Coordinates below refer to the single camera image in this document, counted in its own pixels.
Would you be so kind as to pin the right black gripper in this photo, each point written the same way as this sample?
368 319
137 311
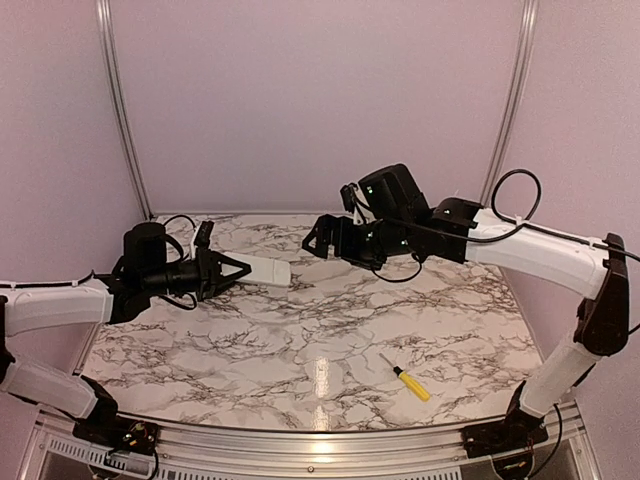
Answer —
323 227

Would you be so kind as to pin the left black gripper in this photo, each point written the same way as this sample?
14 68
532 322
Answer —
209 276

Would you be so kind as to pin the white remote control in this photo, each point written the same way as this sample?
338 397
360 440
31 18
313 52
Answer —
264 271

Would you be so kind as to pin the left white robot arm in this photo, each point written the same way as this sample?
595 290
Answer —
29 307

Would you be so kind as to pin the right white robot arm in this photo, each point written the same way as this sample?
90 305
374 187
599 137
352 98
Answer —
594 268

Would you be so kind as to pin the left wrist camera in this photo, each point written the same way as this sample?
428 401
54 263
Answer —
201 238

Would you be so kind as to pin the front aluminium rail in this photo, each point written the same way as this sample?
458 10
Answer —
206 452

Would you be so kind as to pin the yellow handled screwdriver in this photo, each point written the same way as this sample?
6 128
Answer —
410 383

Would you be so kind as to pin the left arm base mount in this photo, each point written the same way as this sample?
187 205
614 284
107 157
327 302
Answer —
120 435

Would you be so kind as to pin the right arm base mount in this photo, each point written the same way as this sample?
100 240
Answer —
501 436

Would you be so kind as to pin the right aluminium frame post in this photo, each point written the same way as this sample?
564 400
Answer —
516 87

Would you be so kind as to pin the aluminium frame post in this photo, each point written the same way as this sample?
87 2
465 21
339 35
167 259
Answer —
516 87
116 91

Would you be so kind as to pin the left aluminium frame post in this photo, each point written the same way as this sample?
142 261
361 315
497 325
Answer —
116 91

